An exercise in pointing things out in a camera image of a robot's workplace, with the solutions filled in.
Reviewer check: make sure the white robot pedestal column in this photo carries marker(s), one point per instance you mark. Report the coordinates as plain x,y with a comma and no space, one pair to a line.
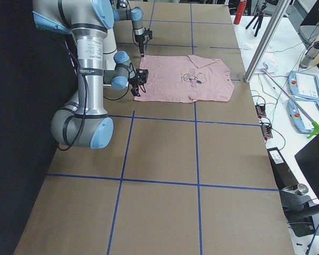
109,50

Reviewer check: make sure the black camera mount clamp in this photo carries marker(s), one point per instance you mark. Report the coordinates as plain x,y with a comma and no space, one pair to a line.
301,211

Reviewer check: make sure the black monitor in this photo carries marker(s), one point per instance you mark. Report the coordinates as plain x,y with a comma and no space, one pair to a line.
308,161

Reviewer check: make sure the upper teach pendant tablet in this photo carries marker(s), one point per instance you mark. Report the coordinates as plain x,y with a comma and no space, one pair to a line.
304,85

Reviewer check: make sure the red bottle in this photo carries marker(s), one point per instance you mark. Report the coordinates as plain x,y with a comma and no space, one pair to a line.
240,10

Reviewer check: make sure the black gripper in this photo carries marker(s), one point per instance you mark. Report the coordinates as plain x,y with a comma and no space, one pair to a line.
139,41
134,84

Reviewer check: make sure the pink Snoopy t-shirt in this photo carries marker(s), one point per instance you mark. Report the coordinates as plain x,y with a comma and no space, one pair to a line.
185,79

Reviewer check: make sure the clear water bottle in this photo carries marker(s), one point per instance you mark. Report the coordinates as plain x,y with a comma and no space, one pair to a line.
310,55

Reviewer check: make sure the upper orange terminal block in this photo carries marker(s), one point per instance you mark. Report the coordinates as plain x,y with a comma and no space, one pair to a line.
260,110

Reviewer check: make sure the aluminium frame post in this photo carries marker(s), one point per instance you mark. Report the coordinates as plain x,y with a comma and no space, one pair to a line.
266,38

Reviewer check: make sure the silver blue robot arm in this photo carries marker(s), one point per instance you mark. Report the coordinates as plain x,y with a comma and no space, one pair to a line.
123,11
83,121

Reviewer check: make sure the black box with label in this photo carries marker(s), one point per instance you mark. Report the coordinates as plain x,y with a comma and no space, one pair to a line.
284,177

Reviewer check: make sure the black camera tripod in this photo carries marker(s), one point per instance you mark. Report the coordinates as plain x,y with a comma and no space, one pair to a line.
258,19

